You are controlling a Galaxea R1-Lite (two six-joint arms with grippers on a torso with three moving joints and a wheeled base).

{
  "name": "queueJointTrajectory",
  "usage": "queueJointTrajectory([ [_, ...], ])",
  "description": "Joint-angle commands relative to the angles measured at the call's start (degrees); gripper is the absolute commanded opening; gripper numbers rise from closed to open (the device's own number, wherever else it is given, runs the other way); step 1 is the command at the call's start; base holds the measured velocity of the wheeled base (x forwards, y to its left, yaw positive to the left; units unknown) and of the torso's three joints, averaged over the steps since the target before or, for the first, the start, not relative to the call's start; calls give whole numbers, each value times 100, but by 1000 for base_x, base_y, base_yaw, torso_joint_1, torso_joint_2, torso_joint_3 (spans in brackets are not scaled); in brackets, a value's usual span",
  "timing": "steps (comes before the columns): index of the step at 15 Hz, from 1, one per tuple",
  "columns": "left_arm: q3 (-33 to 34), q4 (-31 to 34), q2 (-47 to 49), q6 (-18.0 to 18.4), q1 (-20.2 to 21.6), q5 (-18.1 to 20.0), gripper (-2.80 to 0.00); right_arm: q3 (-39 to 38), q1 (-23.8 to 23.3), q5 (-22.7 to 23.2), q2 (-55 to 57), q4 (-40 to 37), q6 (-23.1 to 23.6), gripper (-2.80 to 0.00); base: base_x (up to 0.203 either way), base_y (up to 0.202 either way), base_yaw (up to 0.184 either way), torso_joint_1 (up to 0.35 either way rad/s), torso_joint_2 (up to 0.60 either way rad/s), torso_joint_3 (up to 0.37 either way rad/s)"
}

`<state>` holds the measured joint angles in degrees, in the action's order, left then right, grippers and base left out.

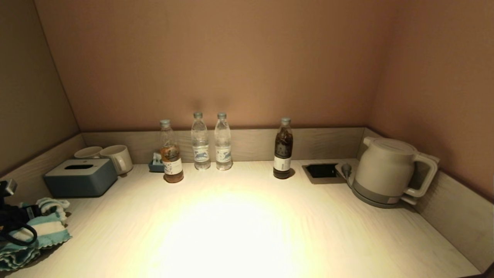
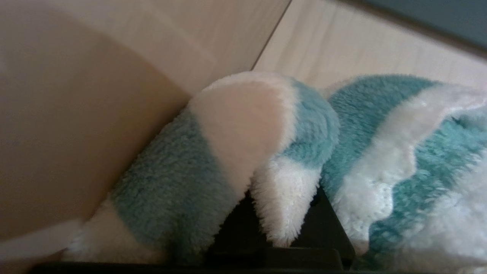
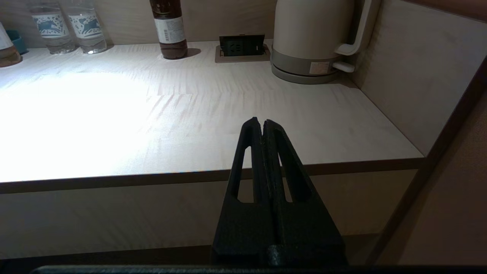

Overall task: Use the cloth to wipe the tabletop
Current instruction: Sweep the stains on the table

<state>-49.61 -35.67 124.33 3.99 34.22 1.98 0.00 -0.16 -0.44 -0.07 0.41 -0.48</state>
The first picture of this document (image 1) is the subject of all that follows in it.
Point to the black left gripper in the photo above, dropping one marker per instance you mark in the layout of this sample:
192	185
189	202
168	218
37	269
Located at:
15	216

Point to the teal white striped towel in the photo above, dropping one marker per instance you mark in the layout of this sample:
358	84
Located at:
50	227

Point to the blue-grey tissue box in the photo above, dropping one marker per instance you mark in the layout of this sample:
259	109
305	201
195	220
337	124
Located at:
79	179

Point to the white ceramic mug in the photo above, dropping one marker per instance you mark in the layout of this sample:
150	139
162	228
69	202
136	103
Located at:
115	157
88	152

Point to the small blue tray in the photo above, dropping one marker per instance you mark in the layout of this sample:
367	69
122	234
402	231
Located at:
155	168

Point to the bottle with amber liquid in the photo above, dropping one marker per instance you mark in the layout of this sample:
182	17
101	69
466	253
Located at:
172	166

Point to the clear water bottle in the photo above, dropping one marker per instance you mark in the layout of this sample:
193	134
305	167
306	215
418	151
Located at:
223	150
200	150

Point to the bottle with dark liquid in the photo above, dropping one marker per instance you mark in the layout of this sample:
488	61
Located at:
283	154

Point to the recessed black socket box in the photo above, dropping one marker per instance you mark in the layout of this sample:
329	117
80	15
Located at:
322	171

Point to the grey kettle power plug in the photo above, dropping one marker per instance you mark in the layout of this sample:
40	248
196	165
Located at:
346	169

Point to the grey kettle base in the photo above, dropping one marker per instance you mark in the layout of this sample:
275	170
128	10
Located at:
368	197

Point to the white electric kettle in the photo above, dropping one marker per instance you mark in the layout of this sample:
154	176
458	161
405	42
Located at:
386	166

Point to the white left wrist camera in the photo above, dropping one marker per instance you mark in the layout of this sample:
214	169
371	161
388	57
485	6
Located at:
7	187

